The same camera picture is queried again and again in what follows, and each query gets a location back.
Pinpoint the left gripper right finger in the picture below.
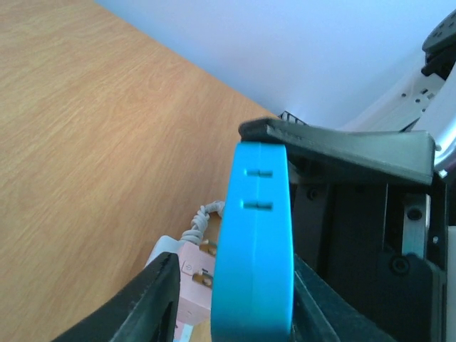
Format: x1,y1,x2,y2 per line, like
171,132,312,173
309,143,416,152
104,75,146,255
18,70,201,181
290,255,394,342

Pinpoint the white power strip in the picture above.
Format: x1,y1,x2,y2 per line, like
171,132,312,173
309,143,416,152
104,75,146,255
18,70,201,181
142,236,196,341

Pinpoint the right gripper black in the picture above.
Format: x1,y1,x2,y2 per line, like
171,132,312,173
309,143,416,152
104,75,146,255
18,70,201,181
239,118,449,341

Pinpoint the blue round adapter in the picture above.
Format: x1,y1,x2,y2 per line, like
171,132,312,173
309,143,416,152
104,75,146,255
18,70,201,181
210,142,294,341

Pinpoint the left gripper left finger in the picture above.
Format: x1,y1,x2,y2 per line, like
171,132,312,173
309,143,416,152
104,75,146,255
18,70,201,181
49,251,183,342

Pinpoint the pink cube adapter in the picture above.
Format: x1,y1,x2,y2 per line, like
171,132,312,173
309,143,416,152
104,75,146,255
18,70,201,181
177,242,215,326

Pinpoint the white power strip cord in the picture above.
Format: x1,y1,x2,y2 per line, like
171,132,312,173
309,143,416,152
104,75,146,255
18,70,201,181
180,199,226,247

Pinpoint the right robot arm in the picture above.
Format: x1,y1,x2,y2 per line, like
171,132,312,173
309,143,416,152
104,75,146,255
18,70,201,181
239,14,455,341

